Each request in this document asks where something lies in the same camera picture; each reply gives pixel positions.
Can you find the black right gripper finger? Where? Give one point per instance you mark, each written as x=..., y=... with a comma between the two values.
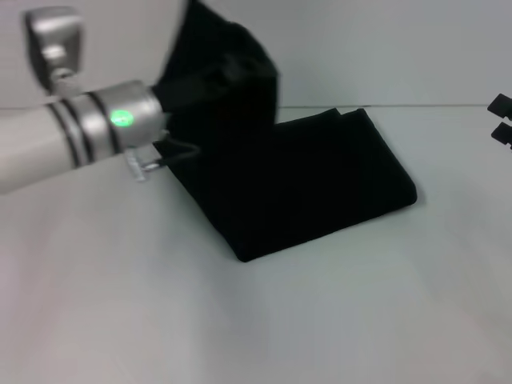
x=504, y=135
x=502, y=106

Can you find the black t-shirt with FREE print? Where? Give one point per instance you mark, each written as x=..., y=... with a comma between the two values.
x=288, y=180

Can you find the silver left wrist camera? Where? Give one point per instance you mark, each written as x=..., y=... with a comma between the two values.
x=56, y=44

